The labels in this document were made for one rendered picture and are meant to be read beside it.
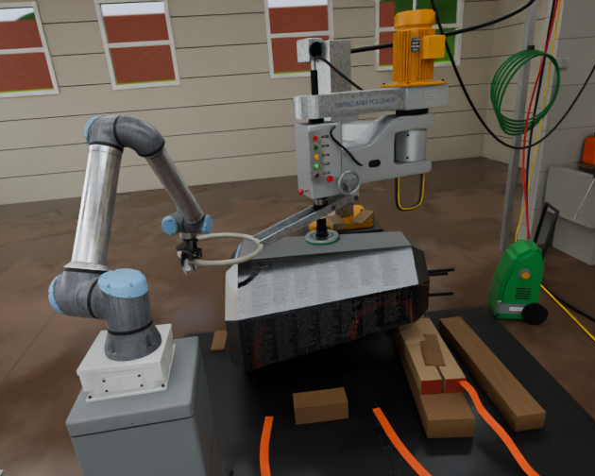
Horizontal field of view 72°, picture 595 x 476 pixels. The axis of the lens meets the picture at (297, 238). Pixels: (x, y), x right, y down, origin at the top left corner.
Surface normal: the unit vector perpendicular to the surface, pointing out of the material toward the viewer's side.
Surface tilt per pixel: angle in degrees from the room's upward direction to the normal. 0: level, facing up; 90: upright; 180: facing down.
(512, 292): 90
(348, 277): 45
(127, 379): 90
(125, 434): 90
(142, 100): 90
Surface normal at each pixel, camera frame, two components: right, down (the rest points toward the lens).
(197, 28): 0.15, 0.34
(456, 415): -0.07, -0.93
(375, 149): 0.38, 0.30
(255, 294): 0.00, -0.41
